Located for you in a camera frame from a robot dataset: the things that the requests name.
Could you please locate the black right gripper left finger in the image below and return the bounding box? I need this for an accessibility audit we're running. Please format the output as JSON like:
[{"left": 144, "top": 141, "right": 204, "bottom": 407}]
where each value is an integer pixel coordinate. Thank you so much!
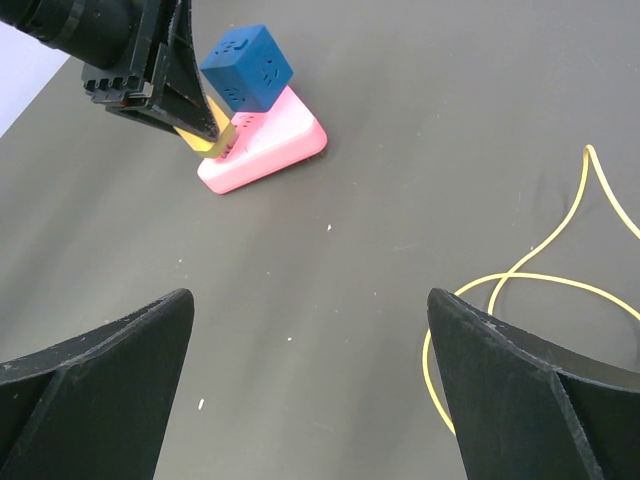
[{"left": 1, "top": 289, "right": 194, "bottom": 479}]

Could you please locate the blue cube socket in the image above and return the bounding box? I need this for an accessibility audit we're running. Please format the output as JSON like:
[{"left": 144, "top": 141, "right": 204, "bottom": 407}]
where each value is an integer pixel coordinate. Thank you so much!
[{"left": 200, "top": 24, "right": 293, "bottom": 113}]

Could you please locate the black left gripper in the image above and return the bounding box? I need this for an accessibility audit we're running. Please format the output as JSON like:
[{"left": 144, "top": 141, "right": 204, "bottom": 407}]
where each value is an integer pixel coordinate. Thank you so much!
[{"left": 82, "top": 1, "right": 219, "bottom": 142}]

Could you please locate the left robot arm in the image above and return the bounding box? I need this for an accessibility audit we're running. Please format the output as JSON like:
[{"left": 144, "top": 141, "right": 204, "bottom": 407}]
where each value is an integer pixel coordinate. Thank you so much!
[{"left": 1, "top": 0, "right": 220, "bottom": 141}]

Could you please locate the yellow plug adapter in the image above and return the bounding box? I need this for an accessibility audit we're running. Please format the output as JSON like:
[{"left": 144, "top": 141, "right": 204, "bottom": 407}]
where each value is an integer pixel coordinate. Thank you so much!
[{"left": 172, "top": 94, "right": 238, "bottom": 160}]

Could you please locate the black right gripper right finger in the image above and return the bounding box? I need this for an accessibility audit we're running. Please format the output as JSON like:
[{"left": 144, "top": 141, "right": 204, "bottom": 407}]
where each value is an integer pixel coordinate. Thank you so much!
[{"left": 427, "top": 288, "right": 639, "bottom": 479}]

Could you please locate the pink triangular power strip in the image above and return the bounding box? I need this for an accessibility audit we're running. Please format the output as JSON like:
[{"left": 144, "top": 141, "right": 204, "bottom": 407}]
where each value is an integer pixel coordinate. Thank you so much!
[{"left": 197, "top": 87, "right": 328, "bottom": 194}]

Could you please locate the yellow charging cable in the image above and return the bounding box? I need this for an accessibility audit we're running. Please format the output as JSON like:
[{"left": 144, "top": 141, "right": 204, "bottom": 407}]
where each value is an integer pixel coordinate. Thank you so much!
[{"left": 421, "top": 144, "right": 640, "bottom": 436}]

